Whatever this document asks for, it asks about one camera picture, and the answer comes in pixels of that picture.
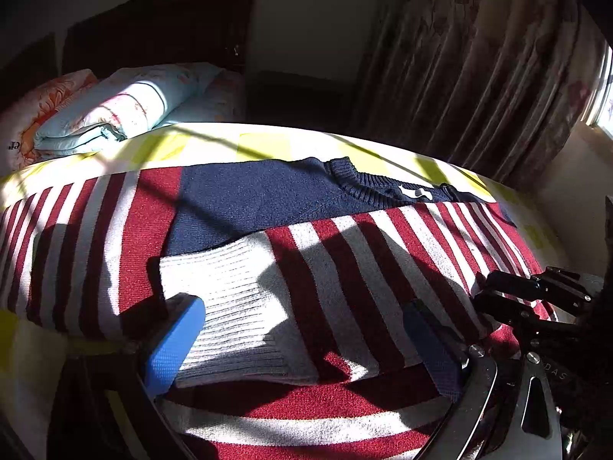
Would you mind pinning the orange floral pillow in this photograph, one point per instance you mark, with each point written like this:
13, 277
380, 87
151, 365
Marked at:
43, 100

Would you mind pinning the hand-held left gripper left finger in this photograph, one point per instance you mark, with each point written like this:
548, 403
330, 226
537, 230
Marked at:
173, 345

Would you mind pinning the folded light blue quilt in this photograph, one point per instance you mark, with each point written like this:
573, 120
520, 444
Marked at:
134, 100

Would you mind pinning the brown floral curtain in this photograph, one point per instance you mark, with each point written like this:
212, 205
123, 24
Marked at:
479, 57

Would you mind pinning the red white navy striped sweater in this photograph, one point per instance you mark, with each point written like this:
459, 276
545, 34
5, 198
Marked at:
335, 258

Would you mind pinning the window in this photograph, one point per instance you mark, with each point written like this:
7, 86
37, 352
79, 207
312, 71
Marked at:
606, 96

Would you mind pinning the dark nightstand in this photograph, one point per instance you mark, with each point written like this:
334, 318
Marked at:
297, 100

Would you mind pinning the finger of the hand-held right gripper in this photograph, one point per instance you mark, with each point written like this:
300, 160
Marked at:
522, 285
503, 309

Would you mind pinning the dark wooden headboard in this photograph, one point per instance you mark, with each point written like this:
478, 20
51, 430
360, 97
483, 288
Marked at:
158, 24

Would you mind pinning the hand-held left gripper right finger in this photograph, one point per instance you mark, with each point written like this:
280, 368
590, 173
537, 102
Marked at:
433, 350

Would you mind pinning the bed with yellow checkered sheet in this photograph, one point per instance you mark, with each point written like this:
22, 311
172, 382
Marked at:
268, 140

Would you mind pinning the pink floral pillow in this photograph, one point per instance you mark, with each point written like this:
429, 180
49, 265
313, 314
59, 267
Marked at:
222, 98

